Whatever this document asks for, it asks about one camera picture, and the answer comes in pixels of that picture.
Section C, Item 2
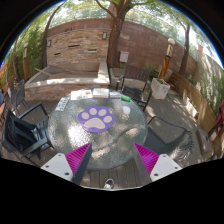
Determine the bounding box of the raised stone planter bed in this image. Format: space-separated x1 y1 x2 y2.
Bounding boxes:
25 62 110 101

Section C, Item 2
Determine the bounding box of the white book centre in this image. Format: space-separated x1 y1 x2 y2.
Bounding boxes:
92 88 110 98

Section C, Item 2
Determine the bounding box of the grey metal chair far left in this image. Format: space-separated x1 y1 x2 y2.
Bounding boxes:
11 80 30 114

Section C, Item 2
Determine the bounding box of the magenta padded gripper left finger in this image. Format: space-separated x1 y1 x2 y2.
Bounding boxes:
42 143 92 185

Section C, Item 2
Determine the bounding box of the white square planter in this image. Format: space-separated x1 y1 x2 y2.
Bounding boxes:
151 78 170 100

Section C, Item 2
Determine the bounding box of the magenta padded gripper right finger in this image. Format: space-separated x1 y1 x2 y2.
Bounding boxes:
132 143 181 186

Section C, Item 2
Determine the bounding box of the colourful magazine left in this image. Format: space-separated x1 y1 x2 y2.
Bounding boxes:
70 90 92 100

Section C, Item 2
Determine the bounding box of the black metal chair far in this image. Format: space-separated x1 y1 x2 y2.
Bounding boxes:
116 65 152 110

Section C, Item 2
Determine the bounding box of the black metal chair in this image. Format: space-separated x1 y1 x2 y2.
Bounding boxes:
116 65 152 110
144 116 194 164

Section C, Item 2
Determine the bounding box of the purple paw print mouse pad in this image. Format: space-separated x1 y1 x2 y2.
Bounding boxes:
78 105 116 133

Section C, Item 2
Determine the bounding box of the round glass patio table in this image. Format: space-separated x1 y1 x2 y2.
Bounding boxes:
48 95 147 170

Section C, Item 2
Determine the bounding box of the wooden lamp post right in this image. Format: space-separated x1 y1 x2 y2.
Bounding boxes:
159 38 175 79

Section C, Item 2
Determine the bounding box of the wooden bench right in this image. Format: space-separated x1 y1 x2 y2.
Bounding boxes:
170 73 224 158

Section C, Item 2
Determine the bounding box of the black metal chair right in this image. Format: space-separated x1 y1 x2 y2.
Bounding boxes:
144 116 194 164

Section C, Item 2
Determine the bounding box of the small patterned booklet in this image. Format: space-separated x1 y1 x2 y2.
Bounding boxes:
55 97 68 111

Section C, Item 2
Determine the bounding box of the green marker pen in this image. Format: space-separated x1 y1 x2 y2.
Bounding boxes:
121 95 131 102

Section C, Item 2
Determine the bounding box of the black slatted chair left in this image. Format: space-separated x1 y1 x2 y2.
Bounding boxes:
2 102 52 165

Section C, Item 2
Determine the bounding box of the large tree trunk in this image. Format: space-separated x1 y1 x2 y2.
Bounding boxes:
94 0 134 69

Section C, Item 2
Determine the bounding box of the thin booklet right of book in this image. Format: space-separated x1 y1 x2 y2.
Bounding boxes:
110 92 121 99

